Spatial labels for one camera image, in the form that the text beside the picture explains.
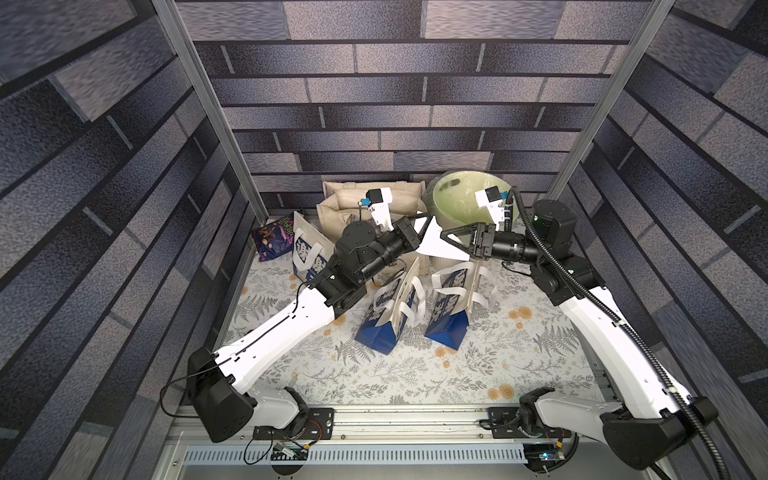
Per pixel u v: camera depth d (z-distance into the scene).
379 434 0.73
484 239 0.53
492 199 0.57
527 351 0.86
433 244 0.58
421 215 0.61
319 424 0.73
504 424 0.73
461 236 0.59
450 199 0.92
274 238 1.07
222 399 0.37
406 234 0.54
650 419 0.38
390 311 0.71
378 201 0.57
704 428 0.36
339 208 0.88
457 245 0.56
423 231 0.60
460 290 0.73
